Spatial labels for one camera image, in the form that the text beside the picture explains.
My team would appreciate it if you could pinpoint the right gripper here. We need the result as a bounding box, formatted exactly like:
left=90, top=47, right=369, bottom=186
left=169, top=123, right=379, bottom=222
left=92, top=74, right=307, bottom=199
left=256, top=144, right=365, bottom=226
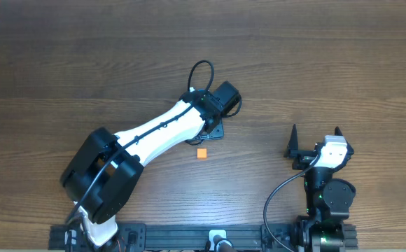
left=283, top=123, right=355, bottom=171

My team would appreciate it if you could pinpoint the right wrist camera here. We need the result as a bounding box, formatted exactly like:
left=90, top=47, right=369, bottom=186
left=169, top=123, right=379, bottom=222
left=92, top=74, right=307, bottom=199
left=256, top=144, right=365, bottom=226
left=315, top=134, right=349, bottom=169

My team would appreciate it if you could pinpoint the mounting rail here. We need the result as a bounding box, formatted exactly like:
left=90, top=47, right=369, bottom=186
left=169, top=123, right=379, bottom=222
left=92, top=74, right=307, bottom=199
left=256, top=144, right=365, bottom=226
left=48, top=223, right=358, bottom=252

